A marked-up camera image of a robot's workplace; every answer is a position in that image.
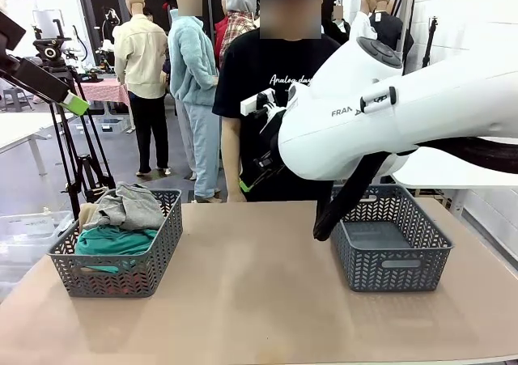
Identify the person in black T-shirt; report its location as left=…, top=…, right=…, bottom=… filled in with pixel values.
left=212, top=0, right=342, bottom=203

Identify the pink checked tablecloth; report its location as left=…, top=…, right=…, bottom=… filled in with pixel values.
left=34, top=77, right=130, bottom=107

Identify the mannequin in white shirt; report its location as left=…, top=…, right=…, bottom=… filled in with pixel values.
left=348, top=0, right=380, bottom=42

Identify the black light stand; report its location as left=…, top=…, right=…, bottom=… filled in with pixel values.
left=422, top=15, right=440, bottom=69

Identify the clear plastic storage bin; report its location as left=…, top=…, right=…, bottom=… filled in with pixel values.
left=0, top=210, right=74, bottom=301

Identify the white side table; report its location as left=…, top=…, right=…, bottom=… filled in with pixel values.
left=390, top=148, right=518, bottom=191

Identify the mannequin in hood and plaid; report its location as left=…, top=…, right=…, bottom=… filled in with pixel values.
left=214, top=0, right=260, bottom=69

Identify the grey marl garment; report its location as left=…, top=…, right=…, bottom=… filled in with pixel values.
left=83, top=182, right=166, bottom=231

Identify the person's right forearm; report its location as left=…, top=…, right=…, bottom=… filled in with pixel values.
left=220, top=116, right=244, bottom=196

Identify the mannequin in black shirt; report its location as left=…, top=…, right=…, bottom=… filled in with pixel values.
left=370, top=0, right=414, bottom=65

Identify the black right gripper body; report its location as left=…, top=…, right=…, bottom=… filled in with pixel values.
left=242, top=151, right=287, bottom=189

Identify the mannequin in light blue fleece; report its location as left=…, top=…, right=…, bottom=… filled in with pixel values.
left=167, top=0, right=222, bottom=203

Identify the white desk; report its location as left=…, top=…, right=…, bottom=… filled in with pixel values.
left=0, top=112, right=76, bottom=176

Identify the black camera tripod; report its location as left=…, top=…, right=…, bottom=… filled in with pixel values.
left=32, top=19, right=117, bottom=220

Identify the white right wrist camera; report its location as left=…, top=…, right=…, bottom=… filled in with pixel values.
left=240, top=89, right=280, bottom=117

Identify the black sleeved right arm cable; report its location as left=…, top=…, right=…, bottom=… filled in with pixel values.
left=313, top=137, right=518, bottom=243

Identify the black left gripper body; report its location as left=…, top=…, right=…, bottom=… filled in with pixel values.
left=0, top=55, right=70, bottom=104

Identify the grey lattice plastic basket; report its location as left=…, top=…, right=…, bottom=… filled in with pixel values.
left=47, top=188, right=184, bottom=299
left=329, top=184, right=455, bottom=293

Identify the teal garment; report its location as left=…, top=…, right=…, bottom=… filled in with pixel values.
left=74, top=224, right=159, bottom=276

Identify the beige knit garment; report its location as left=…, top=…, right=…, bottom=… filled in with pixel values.
left=79, top=202, right=99, bottom=227

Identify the mannequin in cream shirt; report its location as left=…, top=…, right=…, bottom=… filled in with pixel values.
left=112, top=0, right=171, bottom=178

